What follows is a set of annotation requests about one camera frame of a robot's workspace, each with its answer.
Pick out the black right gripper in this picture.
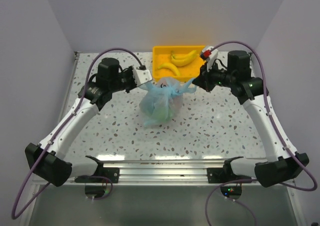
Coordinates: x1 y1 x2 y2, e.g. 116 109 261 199
193 59 237 92

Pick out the yellow plastic tray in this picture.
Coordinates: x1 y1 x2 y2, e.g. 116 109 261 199
152 45 205 83

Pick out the light blue plastic bag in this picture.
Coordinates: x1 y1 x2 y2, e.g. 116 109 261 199
139 77 197 127

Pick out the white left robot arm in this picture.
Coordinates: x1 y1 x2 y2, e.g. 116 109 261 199
25 58 152 187

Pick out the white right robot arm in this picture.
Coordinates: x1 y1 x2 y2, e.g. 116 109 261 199
192 48 309 188

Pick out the single yellow fake banana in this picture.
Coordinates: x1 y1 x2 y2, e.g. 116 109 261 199
157 62 181 76

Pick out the yellow fake banana bunch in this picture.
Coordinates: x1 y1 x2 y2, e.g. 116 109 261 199
171 50 197 67

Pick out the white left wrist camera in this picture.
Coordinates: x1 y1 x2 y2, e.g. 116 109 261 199
132 68 153 87

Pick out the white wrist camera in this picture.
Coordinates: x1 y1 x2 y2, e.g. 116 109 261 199
132 68 153 87
200 45 219 72

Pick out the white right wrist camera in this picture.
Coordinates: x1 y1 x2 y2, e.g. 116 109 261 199
200 45 219 72

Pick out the black left base bracket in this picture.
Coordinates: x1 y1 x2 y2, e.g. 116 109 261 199
70 156 120 184

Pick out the black base bracket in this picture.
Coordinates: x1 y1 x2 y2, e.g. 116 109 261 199
70 156 120 184
206 156 252 184

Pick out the black right base bracket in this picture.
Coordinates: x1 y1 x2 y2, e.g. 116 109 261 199
206 156 252 184

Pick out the aluminium mounting rail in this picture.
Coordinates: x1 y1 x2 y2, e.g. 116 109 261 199
32 159 295 187

